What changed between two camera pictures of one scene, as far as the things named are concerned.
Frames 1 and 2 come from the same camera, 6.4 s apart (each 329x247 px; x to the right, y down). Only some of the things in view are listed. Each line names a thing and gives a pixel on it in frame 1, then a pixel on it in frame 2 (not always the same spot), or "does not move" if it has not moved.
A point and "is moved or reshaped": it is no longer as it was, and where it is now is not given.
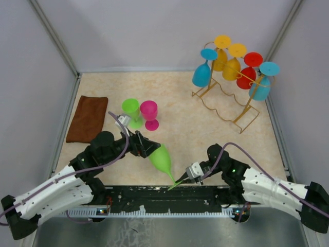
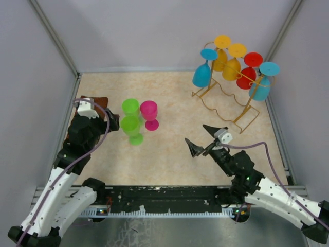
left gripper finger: [149, 145] → [114, 117]
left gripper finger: [151, 147] → [114, 125]
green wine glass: [130, 106] does not move
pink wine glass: [148, 108] does not move
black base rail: [161, 200] does not move
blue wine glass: [201, 75] does not move
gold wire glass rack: [233, 83] does not move
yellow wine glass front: [232, 67] does not move
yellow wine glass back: [221, 41] does not move
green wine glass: [160, 158] is moved or reshaped
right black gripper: [186, 180] → [195, 150]
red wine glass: [248, 75] does not move
